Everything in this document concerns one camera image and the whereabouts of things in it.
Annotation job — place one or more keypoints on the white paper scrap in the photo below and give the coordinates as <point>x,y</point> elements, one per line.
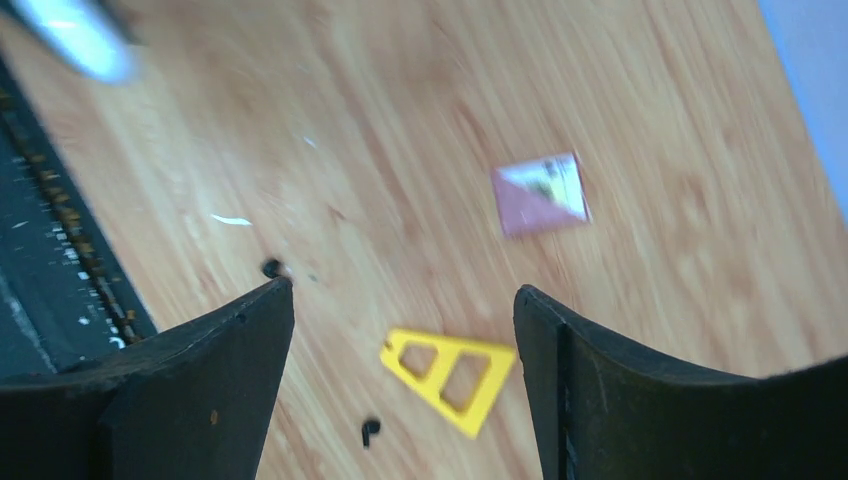
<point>232,221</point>

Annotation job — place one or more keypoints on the black earbud right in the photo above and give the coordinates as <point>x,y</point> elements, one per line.
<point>370,427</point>

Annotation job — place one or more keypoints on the white gold earbud charging case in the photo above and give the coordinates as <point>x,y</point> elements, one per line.
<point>91,36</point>

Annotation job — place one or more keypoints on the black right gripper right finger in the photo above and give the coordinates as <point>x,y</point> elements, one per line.
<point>604,406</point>

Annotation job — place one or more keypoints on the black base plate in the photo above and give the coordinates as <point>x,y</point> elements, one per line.
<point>65,298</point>

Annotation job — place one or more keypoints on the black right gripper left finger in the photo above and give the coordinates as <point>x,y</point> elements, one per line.
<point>192,402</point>

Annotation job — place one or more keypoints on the yellow triangular plastic piece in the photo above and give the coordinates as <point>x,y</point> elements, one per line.
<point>430,384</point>

